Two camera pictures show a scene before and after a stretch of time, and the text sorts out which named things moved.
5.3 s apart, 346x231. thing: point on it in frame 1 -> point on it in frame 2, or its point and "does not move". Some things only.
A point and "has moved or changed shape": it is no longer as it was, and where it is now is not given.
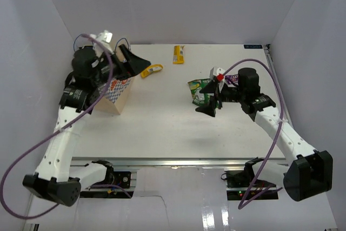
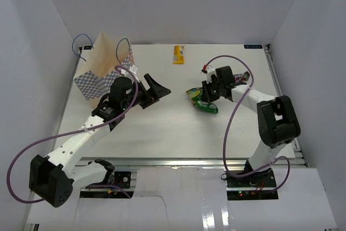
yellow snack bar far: [178, 57] does not move
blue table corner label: [253, 46] does not move
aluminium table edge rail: [180, 162] does not move
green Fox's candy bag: [200, 98] has moved or changed shape
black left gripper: [135, 64] -> [149, 98]
